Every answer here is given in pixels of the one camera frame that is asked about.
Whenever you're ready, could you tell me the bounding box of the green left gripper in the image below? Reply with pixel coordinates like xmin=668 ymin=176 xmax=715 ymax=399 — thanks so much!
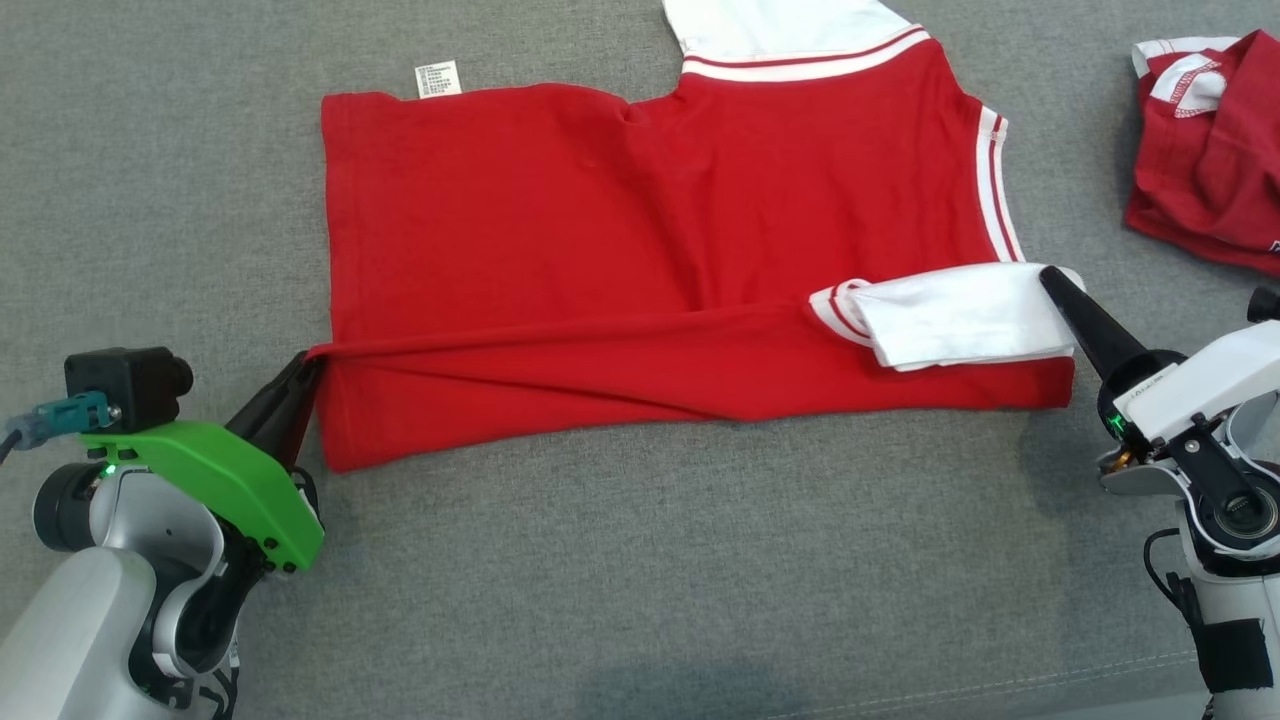
xmin=80 ymin=351 xmax=327 ymax=574

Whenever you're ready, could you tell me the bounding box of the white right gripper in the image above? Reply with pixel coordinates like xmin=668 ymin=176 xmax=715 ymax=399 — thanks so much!
xmin=1038 ymin=264 xmax=1280 ymax=448

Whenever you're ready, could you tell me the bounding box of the red shirt with white sleeves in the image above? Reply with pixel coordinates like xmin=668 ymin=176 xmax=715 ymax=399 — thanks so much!
xmin=303 ymin=0 xmax=1086 ymax=474

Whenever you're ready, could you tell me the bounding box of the red Bulls jersey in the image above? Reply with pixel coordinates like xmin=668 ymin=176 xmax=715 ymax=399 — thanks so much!
xmin=1124 ymin=30 xmax=1280 ymax=278

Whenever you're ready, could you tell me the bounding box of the teal camera cable plug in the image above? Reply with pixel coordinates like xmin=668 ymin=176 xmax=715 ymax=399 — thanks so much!
xmin=0 ymin=391 xmax=113 ymax=463

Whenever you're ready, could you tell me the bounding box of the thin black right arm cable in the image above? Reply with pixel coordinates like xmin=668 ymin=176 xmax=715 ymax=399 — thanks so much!
xmin=1142 ymin=527 xmax=1206 ymax=651

